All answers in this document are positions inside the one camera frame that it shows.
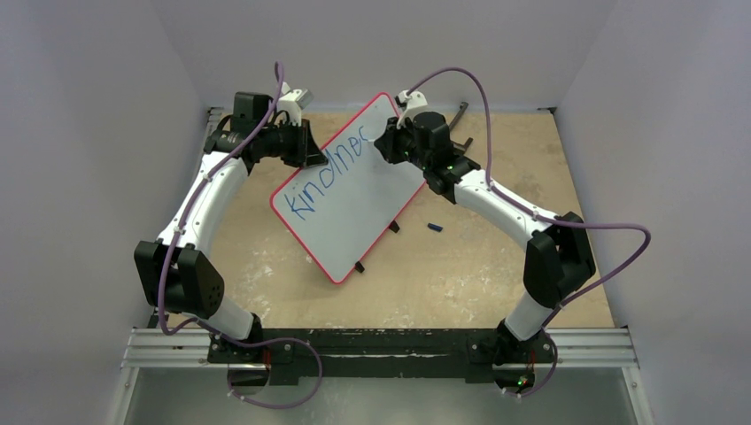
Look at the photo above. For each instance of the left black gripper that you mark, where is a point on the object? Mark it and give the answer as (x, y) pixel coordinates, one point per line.
(307, 152)

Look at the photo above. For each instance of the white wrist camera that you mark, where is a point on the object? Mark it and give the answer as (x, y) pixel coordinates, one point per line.
(410, 104)
(292, 102)

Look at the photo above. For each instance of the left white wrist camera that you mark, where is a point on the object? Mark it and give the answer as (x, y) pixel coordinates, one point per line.
(292, 102)

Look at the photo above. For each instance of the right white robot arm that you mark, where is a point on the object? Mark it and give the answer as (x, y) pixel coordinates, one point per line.
(558, 255)

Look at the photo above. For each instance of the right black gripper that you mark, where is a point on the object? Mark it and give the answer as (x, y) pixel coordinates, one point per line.
(390, 144)

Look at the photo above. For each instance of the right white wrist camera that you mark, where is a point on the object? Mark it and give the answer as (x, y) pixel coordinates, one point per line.
(410, 104)

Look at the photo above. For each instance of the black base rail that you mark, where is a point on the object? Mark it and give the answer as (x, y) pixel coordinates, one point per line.
(474, 355)

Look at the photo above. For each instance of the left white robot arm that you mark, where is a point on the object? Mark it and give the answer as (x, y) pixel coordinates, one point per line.
(175, 270)

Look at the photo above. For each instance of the red framed whiteboard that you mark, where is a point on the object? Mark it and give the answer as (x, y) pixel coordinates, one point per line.
(338, 211)

